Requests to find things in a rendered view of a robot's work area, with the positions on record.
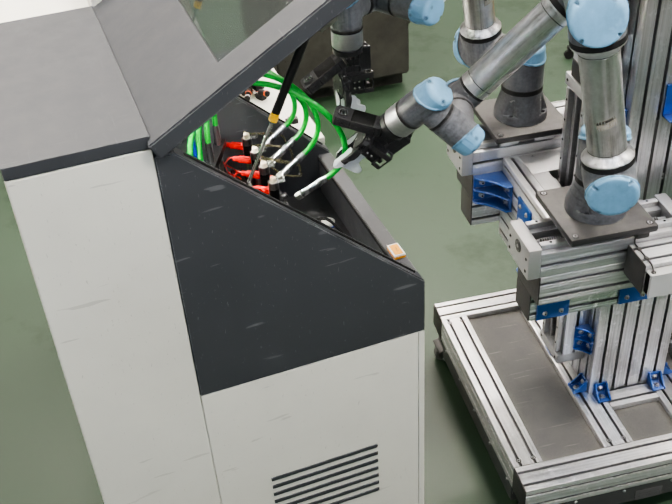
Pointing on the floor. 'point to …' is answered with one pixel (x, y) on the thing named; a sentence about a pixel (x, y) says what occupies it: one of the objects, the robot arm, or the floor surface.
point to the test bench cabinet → (325, 430)
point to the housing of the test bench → (101, 253)
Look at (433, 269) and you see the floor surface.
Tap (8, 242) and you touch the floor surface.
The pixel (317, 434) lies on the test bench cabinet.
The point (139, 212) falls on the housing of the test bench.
